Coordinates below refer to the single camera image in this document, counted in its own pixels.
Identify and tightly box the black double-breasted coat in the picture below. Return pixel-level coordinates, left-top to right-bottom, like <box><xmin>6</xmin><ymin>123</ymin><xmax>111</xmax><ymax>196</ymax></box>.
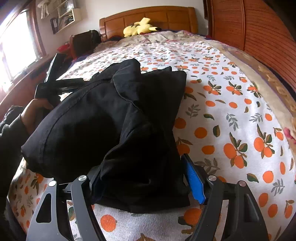
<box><xmin>22</xmin><ymin>59</ymin><xmax>190</xmax><ymax>213</ymax></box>

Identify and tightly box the person's left forearm dark sleeve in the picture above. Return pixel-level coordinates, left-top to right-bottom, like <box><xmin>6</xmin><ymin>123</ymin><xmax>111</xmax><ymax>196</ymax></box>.
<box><xmin>1</xmin><ymin>106</ymin><xmax>29</xmax><ymax>240</ymax></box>

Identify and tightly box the person's left hand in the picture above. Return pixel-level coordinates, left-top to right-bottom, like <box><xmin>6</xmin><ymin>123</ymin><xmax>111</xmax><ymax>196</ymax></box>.
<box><xmin>21</xmin><ymin>98</ymin><xmax>53</xmax><ymax>134</ymax></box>

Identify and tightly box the wooden desk counter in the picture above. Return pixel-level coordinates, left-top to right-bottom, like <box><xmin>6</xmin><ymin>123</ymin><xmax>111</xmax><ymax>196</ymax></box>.
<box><xmin>0</xmin><ymin>55</ymin><xmax>54</xmax><ymax>120</ymax></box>

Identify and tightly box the red bowl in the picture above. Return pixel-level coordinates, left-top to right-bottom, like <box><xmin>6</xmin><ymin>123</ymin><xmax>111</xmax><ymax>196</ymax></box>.
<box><xmin>57</xmin><ymin>43</ymin><xmax>70</xmax><ymax>53</ymax></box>

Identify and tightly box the wooden chair with black bag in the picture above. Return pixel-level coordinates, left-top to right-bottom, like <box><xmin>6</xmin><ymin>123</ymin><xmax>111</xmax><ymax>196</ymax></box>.
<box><xmin>69</xmin><ymin>30</ymin><xmax>101</xmax><ymax>59</ymax></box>

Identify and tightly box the orange-print white bedsheet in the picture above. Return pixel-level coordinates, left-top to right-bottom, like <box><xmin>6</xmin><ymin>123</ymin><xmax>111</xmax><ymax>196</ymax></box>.
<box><xmin>9</xmin><ymin>41</ymin><xmax>295</xmax><ymax>240</ymax></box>

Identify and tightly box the tied white curtain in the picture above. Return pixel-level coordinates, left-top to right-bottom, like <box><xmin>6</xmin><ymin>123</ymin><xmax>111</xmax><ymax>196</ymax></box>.
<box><xmin>37</xmin><ymin>0</ymin><xmax>53</xmax><ymax>19</ymax></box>

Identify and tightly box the yellow Pikachu plush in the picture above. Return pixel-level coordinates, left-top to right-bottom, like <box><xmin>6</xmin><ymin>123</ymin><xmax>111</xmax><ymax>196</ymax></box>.
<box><xmin>123</xmin><ymin>18</ymin><xmax>162</xmax><ymax>38</ymax></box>

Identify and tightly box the floral beige blanket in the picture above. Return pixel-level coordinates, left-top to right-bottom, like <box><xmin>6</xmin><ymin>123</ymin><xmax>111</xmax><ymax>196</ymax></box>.
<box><xmin>89</xmin><ymin>31</ymin><xmax>295</xmax><ymax>147</ymax></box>

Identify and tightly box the wooden bed headboard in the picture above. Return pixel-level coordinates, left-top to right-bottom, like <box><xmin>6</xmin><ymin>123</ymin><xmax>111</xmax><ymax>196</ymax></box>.
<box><xmin>99</xmin><ymin>5</ymin><xmax>199</xmax><ymax>41</ymax></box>

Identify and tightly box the wooden louvered wardrobe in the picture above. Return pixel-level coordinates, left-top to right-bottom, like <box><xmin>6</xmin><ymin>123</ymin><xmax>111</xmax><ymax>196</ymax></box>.
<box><xmin>203</xmin><ymin>1</ymin><xmax>295</xmax><ymax>91</ymax></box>

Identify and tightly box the window with wooden frame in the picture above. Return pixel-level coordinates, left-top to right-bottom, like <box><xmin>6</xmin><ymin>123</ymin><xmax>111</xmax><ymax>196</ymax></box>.
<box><xmin>1</xmin><ymin>1</ymin><xmax>46</xmax><ymax>91</ymax></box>

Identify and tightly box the white wall shelf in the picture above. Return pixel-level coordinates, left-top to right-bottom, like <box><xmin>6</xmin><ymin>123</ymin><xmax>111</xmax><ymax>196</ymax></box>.
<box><xmin>45</xmin><ymin>0</ymin><xmax>82</xmax><ymax>35</ymax></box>

